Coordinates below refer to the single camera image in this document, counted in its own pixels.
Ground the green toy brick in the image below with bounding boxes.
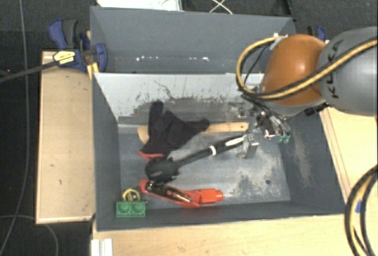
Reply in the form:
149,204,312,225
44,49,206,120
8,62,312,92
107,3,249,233
115,199,148,218

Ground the black long-handled tool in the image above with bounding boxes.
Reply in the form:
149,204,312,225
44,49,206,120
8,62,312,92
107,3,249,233
144,134,246,184

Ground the red hand tool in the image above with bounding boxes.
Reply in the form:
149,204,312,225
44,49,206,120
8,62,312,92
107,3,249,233
138,178,224,209

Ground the pale wood board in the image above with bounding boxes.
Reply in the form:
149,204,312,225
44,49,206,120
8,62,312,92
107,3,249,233
35,50,97,225

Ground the yellow ring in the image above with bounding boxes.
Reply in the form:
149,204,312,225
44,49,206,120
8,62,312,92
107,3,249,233
122,187,141,202

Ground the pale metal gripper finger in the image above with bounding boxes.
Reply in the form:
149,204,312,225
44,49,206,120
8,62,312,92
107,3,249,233
237,134,260,160

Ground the black cylinder on white bracket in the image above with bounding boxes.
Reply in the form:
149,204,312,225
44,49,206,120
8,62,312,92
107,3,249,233
304,103,328,116

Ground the grey metal bin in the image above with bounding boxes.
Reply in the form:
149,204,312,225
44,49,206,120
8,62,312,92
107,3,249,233
89,5,347,232

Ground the pale wooden stick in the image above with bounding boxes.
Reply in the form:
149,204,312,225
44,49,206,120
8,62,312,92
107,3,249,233
136,122,250,144

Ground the black glove with red cuff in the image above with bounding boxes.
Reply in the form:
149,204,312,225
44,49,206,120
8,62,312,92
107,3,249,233
138,100,211,161

